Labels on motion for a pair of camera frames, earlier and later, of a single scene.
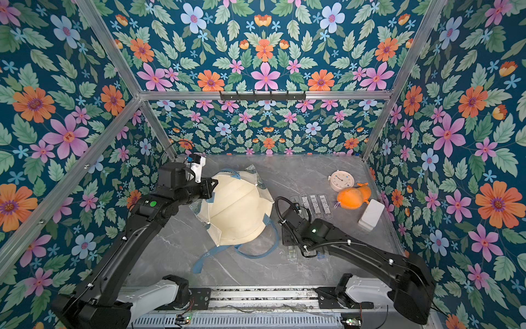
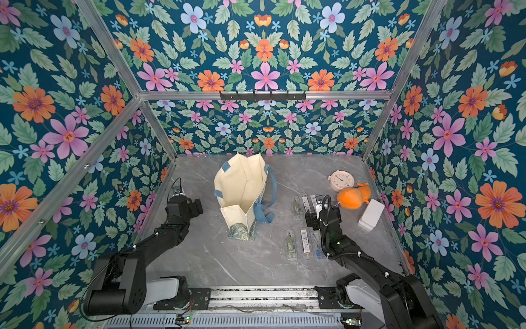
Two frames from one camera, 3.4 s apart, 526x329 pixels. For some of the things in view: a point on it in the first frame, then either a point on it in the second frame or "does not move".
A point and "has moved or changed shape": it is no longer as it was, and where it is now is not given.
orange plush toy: [352, 199] does not move
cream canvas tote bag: [237, 215] has moved or changed shape
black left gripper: [207, 190] -> [196, 208]
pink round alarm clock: [340, 179] does not move
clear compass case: [292, 253] does not move
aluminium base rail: [262, 299] does not move
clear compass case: [306, 202] does not move
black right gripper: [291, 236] -> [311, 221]
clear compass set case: [295, 199] does not move
